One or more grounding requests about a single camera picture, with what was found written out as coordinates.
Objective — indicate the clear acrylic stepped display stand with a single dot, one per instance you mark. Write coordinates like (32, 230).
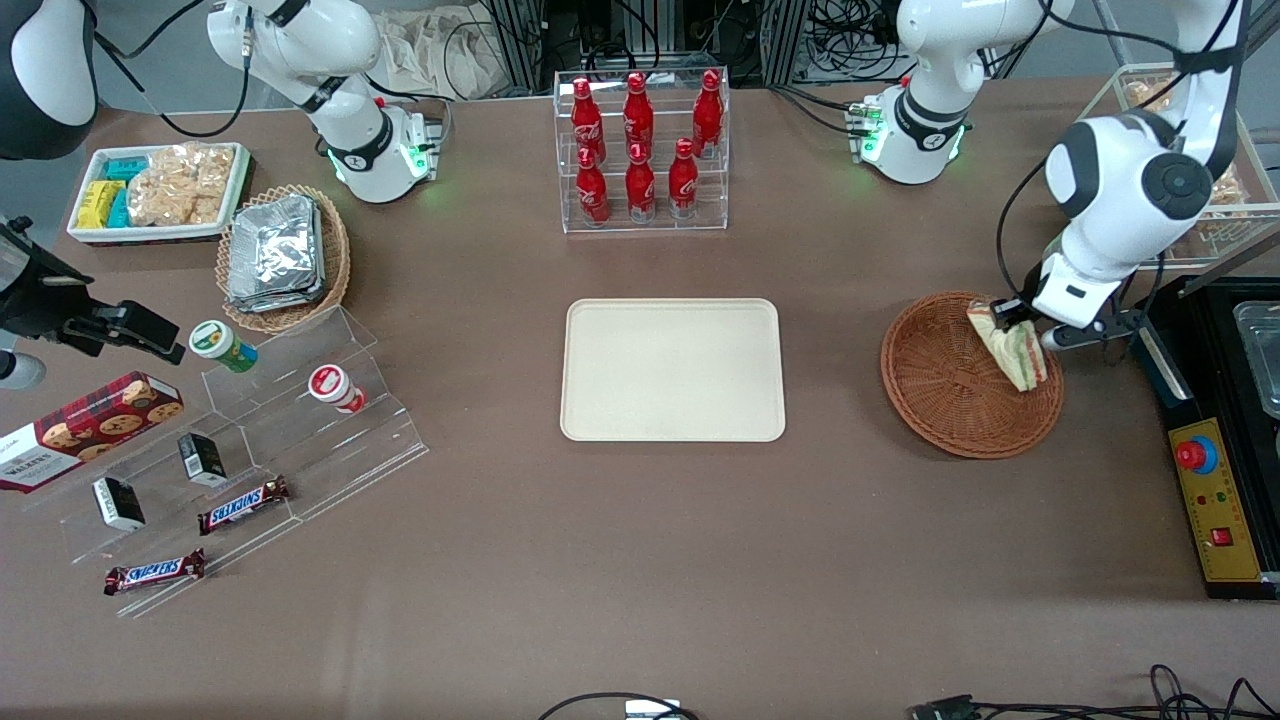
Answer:
(300, 450)

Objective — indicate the black plug connector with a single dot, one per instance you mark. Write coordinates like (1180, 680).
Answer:
(945, 708)

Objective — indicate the clear acrylic bottle rack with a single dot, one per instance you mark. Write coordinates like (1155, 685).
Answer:
(720, 200)

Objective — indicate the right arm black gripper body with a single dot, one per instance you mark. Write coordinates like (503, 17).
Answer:
(42, 303)

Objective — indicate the brown wicker basket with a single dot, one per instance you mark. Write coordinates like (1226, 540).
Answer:
(950, 390)

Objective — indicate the right white Franka arm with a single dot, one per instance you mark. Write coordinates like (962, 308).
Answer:
(340, 40)

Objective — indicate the triangle sandwich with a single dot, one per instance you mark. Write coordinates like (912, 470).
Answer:
(1015, 355)

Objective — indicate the metal pan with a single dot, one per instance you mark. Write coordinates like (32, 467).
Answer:
(1262, 350)

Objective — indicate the foil-wrapped pack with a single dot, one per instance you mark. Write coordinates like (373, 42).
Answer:
(275, 240)
(275, 298)

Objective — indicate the left white Franka arm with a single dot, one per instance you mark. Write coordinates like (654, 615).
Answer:
(1120, 170)

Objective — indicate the red tartan cookie box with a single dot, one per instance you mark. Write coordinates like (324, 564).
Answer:
(90, 425)

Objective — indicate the red cola bottle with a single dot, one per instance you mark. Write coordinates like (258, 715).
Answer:
(683, 182)
(638, 110)
(640, 185)
(583, 115)
(708, 105)
(592, 190)

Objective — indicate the white rectangular snack tray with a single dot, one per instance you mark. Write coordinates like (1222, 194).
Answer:
(160, 234)

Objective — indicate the yellow control panel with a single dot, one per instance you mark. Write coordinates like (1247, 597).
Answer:
(1225, 510)

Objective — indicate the green lidded snack cup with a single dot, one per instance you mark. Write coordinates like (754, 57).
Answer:
(215, 340)

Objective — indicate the clear bag of crackers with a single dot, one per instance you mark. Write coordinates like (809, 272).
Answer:
(180, 185)

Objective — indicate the red emergency stop button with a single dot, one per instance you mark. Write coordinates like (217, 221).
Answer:
(1196, 455)

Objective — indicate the clear bag of pastry snacks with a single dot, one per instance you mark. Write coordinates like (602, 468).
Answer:
(1148, 95)
(1228, 188)

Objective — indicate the beige crumpled cloth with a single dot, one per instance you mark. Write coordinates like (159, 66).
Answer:
(440, 50)

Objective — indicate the Snickers chocolate bar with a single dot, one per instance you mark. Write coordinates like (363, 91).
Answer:
(155, 572)
(243, 505)

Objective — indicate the small black carton box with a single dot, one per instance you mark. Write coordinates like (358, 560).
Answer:
(118, 503)
(202, 459)

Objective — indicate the cream plastic tray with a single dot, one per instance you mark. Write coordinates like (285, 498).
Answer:
(670, 370)

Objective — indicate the grey aluminium bar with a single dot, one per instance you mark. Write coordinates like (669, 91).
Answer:
(1235, 258)

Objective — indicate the light wicker basket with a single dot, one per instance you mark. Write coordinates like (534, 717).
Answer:
(335, 250)

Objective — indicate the black machine housing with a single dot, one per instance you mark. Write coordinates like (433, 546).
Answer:
(1200, 400)

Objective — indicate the red strawberry yogurt cup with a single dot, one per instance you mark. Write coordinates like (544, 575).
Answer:
(330, 385)

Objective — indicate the teal snack packet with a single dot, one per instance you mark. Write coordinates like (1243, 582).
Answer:
(119, 210)
(127, 168)

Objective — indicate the yellow snack packet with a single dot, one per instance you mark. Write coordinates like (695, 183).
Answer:
(98, 205)

